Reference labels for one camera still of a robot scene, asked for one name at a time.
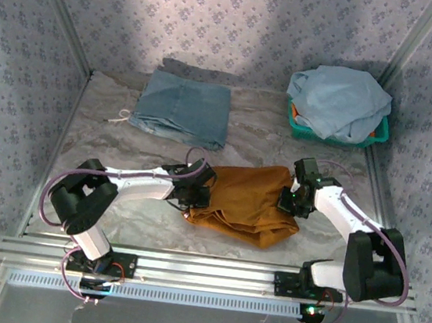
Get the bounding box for orange-brown trousers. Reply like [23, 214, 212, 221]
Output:
[178, 154, 308, 254]

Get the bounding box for folded blue denim trousers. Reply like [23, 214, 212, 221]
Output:
[106, 63, 236, 154]

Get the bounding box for teal plastic basket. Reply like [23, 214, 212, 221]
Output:
[283, 97, 394, 153]

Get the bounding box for light blue crumpled garment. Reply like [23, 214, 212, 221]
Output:
[281, 59, 397, 149]

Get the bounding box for right controller board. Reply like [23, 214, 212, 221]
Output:
[297, 301, 329, 323]

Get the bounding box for controller board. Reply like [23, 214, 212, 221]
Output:
[78, 275, 124, 303]
[297, 301, 329, 323]

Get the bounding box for left controller board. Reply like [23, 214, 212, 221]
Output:
[78, 275, 124, 303]

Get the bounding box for aluminium mounting rail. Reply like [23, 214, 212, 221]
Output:
[0, 228, 422, 316]

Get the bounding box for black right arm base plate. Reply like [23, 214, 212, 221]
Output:
[272, 269, 344, 304]

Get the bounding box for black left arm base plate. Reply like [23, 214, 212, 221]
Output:
[64, 245, 139, 279]

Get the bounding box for slotted grey cable duct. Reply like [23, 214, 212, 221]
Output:
[5, 264, 305, 321]

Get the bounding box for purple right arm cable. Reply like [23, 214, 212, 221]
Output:
[294, 159, 424, 323]

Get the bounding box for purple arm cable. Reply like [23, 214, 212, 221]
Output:
[27, 127, 218, 318]
[294, 159, 424, 323]

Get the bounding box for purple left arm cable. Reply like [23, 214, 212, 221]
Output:
[27, 127, 218, 318]

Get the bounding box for aluminium frame post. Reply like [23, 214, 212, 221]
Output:
[376, 0, 432, 92]
[16, 0, 105, 79]

